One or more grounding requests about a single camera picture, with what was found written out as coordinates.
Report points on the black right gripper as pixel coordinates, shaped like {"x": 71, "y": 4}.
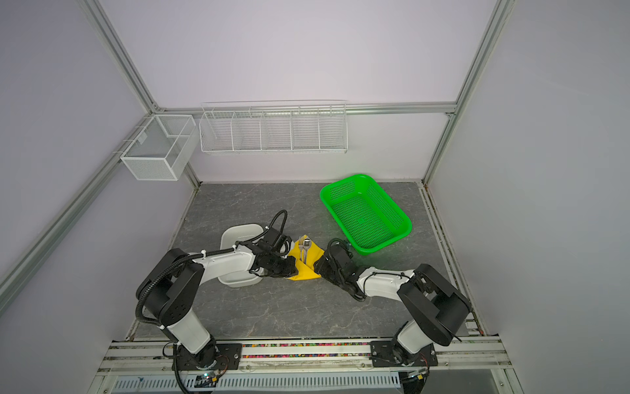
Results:
{"x": 322, "y": 268}

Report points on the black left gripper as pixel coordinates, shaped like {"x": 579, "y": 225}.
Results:
{"x": 291, "y": 269}

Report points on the yellow paper napkin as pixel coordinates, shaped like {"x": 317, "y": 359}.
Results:
{"x": 305, "y": 271}

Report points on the silver fork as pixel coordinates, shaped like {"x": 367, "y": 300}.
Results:
{"x": 301, "y": 249}

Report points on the silver spoon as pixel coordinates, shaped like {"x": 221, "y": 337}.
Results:
{"x": 306, "y": 244}

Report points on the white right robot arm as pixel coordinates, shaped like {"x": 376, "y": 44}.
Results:
{"x": 437, "y": 308}

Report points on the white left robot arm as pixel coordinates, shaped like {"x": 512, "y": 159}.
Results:
{"x": 165, "y": 298}

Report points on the green plastic perforated basket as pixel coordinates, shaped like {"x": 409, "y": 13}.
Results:
{"x": 365, "y": 213}

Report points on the small white mesh basket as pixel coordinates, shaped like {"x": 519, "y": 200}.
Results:
{"x": 163, "y": 148}

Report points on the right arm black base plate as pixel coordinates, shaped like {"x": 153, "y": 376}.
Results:
{"x": 389, "y": 354}

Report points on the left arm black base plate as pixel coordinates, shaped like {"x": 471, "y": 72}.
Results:
{"x": 221, "y": 356}

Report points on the white slotted cable duct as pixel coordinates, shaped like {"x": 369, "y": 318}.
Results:
{"x": 259, "y": 383}

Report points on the long white wire rack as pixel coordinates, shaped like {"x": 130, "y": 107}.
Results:
{"x": 285, "y": 126}

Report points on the aluminium enclosure frame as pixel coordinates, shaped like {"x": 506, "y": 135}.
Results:
{"x": 88, "y": 232}

